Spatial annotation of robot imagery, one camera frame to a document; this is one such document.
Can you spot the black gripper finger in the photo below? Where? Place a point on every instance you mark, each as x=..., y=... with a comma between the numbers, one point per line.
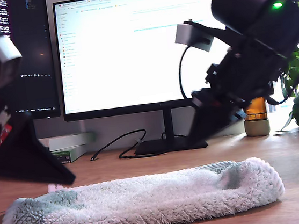
x=210, y=121
x=30, y=158

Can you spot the grey tea towel white hem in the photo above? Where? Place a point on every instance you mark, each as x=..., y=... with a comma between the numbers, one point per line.
x=149, y=204

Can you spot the green and white box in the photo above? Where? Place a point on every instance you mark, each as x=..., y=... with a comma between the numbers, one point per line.
x=68, y=156

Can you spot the long white box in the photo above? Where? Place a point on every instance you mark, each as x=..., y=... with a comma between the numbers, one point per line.
x=66, y=140

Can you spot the amber glass jar grey base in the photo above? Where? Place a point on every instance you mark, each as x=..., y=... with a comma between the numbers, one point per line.
x=257, y=129

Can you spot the large monitor white screen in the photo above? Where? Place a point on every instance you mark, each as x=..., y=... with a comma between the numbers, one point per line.
x=120, y=66

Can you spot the dark terminal monitor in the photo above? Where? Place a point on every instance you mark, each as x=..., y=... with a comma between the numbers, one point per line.
x=32, y=36

